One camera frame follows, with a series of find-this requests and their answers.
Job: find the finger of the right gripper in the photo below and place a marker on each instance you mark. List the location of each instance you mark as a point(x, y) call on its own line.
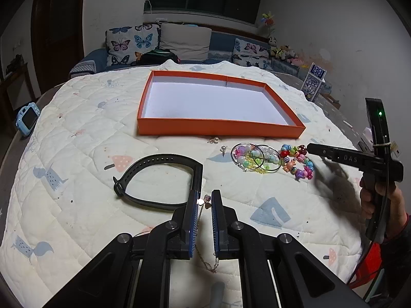
point(349, 157)

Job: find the blue white printed box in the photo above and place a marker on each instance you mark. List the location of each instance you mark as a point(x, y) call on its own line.
point(313, 82)

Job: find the small butterfly pillow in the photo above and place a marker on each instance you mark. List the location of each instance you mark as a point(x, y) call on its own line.
point(248, 54)

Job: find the blue toy camera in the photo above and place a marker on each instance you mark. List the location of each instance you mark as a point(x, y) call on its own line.
point(27, 117)

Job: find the white quilted blanket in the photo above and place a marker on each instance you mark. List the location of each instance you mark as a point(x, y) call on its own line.
point(63, 209)

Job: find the colourful pinwheel flower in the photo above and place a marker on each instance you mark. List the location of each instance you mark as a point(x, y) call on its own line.
point(267, 20)

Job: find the dark wooden side table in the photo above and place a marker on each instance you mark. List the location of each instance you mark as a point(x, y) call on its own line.
point(17, 88)

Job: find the pearl drop earring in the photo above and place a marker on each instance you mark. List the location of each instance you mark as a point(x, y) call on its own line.
point(214, 140)

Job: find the black smart band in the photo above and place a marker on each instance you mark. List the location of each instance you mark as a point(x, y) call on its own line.
point(161, 181)

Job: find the beige cushion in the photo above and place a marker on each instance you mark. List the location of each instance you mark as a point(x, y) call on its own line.
point(188, 43)

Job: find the plush toys pile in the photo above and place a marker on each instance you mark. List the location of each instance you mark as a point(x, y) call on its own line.
point(284, 53)

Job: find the silver hoop bangle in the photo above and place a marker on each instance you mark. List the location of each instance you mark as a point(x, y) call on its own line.
point(256, 158)

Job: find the blue sofa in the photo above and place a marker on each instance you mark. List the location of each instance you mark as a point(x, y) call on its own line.
point(223, 47)

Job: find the large butterfly pillow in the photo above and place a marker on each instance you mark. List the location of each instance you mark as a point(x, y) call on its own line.
point(126, 44)

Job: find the white pink small device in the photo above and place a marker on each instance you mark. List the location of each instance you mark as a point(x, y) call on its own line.
point(367, 137)

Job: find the black backpack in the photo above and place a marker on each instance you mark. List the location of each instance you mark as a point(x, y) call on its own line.
point(156, 57)

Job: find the pearl stud earring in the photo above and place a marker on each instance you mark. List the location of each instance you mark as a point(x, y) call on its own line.
point(223, 150)

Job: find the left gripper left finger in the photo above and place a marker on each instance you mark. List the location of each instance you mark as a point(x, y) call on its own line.
point(187, 220)

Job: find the orange shallow tray box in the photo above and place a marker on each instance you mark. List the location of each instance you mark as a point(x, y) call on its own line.
point(180, 103)

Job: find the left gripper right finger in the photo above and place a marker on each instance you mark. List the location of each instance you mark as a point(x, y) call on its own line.
point(225, 245)

